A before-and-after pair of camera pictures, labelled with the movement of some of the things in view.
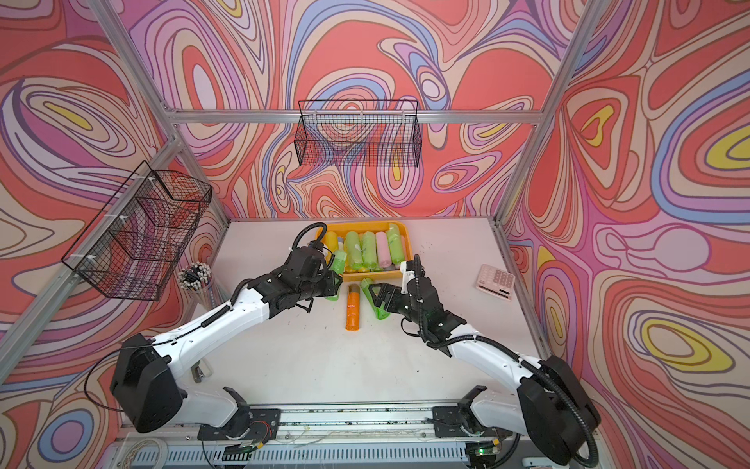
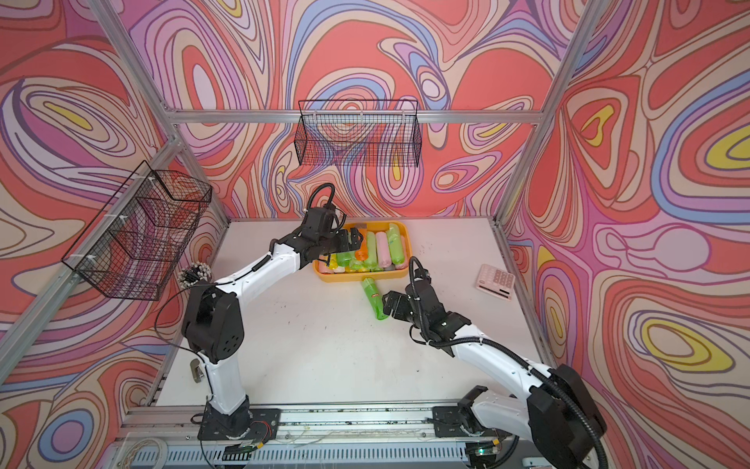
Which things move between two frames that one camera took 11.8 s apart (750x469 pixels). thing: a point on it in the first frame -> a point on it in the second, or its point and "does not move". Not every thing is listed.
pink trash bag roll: x=384 y=250 does not move
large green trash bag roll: x=395 y=237 does not move
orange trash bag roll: x=353 y=308 -> x=362 y=253
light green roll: x=369 y=252 does not move
